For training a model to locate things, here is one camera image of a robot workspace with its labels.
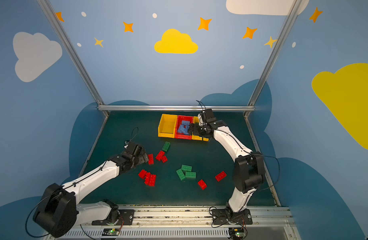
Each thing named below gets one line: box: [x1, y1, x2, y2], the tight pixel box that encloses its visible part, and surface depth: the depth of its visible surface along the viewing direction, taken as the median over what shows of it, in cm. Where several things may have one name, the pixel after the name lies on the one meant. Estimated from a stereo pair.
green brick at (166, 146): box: [162, 141, 171, 152], surface depth 103 cm
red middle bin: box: [175, 115, 194, 140], surface depth 109 cm
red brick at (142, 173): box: [138, 169, 147, 179], surface depth 88 cm
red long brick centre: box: [155, 150, 166, 162], surface depth 98 cm
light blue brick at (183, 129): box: [177, 124, 189, 135], surface depth 109 cm
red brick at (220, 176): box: [215, 171, 227, 182], surface depth 90 cm
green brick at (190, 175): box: [185, 171, 196, 179], surface depth 90 cm
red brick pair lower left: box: [144, 172, 157, 187], surface depth 87 cm
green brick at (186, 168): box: [181, 164, 192, 171], surface depth 92 cm
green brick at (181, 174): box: [176, 168, 186, 181], surface depth 90 cm
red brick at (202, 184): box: [197, 179, 207, 190], surface depth 86 cm
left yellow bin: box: [158, 113, 178, 139], surface depth 110 cm
